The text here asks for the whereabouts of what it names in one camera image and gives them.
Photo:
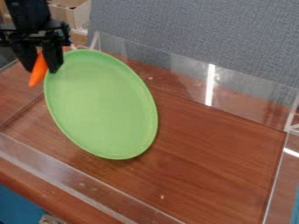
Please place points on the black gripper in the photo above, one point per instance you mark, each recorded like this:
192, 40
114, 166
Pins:
33, 28

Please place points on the orange toy carrot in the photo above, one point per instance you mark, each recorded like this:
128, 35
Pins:
38, 71

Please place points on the green round plate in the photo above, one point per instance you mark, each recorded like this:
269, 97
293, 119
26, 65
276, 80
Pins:
101, 105

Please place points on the cardboard box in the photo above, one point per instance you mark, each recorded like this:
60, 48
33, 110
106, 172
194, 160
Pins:
70, 11

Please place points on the clear acrylic tray wall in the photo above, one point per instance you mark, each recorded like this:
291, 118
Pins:
222, 164

